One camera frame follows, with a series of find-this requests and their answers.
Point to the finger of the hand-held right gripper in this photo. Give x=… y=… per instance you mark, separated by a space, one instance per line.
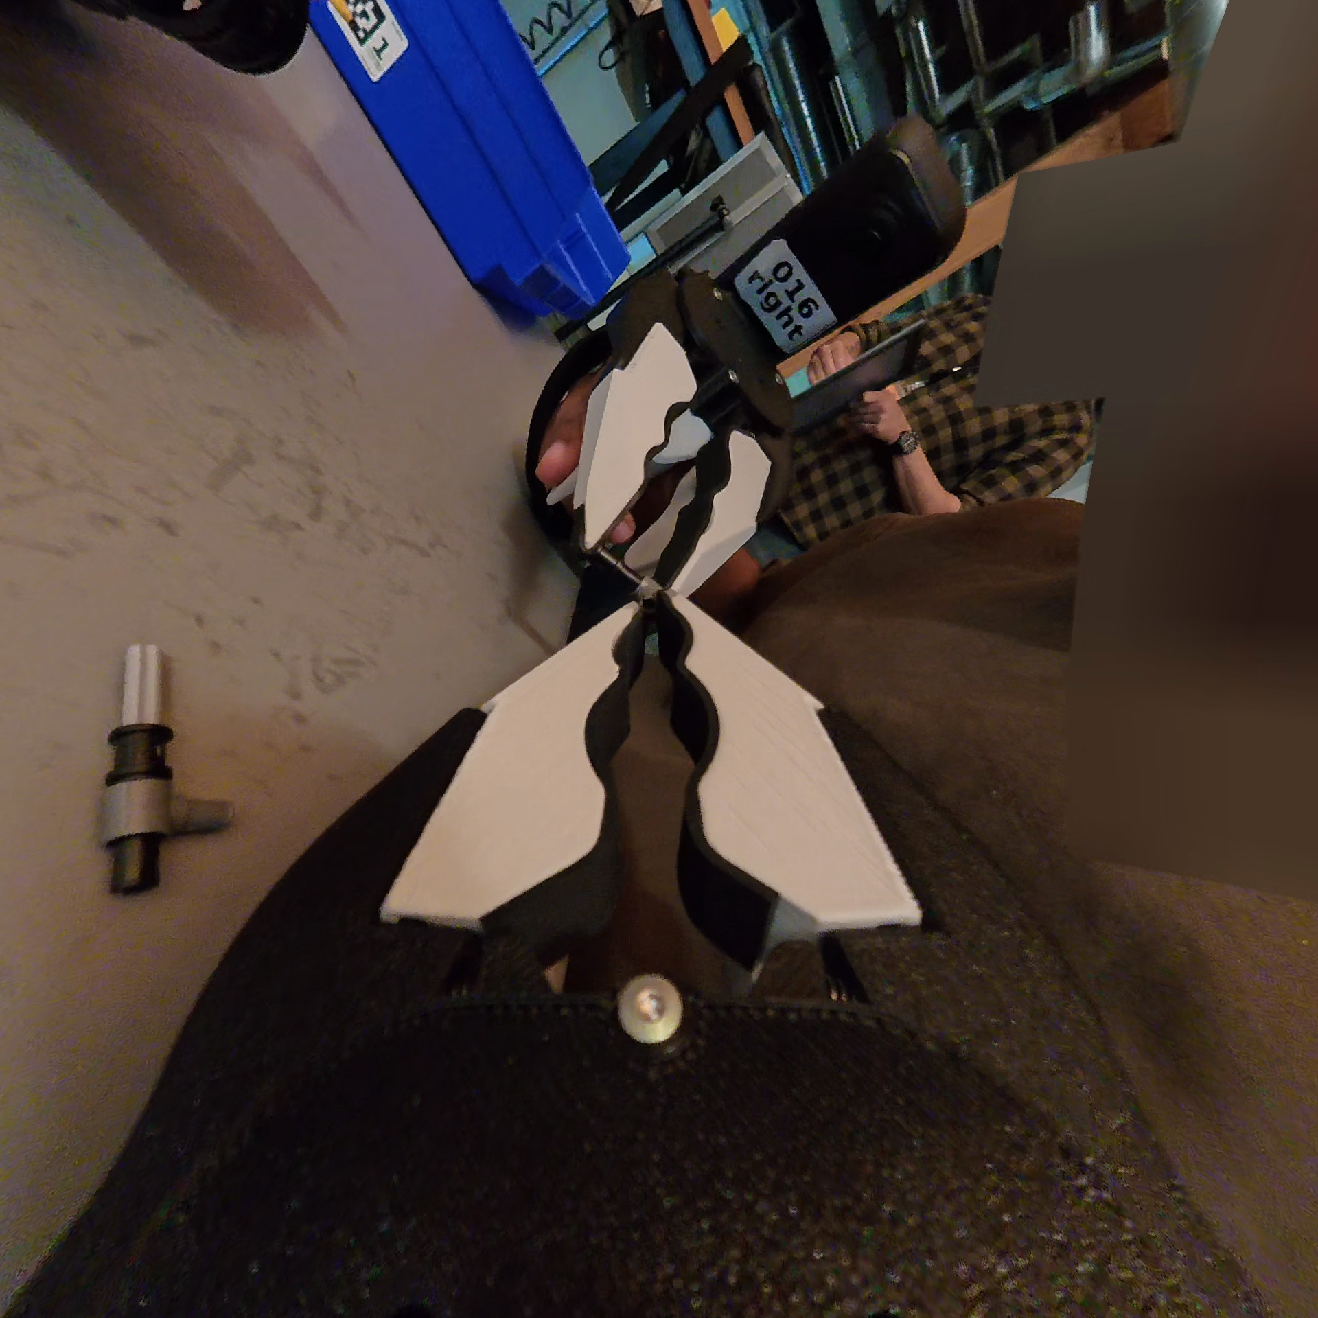
x=737 y=516
x=628 y=433

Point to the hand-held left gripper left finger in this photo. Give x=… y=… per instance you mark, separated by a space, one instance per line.
x=505 y=804

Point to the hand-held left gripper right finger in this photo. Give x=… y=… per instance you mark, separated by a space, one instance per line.
x=804 y=813

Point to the short black grey pin connector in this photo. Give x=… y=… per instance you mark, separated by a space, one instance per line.
x=646 y=591

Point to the long grey black axle assembly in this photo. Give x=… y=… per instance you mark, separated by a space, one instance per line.
x=139 y=813

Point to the person's right hand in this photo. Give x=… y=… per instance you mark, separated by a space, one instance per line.
x=565 y=443

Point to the dark tablet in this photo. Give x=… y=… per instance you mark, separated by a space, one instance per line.
x=866 y=377

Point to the grey metal case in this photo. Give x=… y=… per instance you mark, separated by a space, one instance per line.
x=721 y=207

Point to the rack of metal pipes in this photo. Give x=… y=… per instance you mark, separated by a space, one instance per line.
x=927 y=62

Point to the black wristwatch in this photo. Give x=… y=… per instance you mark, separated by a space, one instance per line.
x=907 y=443

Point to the wooden shelf board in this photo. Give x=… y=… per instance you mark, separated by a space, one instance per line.
x=1092 y=134

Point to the blue plastic bin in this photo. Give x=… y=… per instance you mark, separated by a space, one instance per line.
x=463 y=154

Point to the yellow black toy tracked vehicle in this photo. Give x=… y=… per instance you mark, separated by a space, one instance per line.
x=237 y=31

